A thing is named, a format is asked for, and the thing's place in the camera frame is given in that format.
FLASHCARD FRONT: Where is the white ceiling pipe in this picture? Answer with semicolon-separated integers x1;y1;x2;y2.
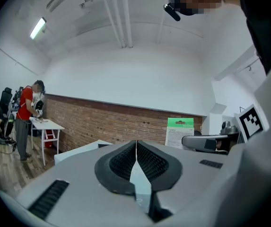
156;10;167;44
111;0;129;48
120;0;134;48
101;0;126;49

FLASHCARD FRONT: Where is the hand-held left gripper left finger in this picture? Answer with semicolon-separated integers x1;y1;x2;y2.
94;140;137;196

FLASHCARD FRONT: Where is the red container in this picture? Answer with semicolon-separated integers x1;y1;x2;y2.
44;129;56;148

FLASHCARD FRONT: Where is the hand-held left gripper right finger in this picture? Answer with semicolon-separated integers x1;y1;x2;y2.
136;140;184;223

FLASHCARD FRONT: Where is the green and white bandages box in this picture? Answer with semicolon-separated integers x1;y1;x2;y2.
165;117;195;149

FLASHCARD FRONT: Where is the black head-worn camera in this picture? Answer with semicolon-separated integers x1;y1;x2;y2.
163;3;181;22

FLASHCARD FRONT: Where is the white folding table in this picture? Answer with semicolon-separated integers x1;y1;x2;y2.
29;116;65;166

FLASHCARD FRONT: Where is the ceiling tube lamp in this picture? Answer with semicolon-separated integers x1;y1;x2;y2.
29;17;47;40

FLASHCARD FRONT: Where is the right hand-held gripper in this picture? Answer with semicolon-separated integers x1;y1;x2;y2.
181;104;270;155

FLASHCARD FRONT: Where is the black office chair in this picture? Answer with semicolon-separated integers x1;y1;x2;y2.
0;87;13;115

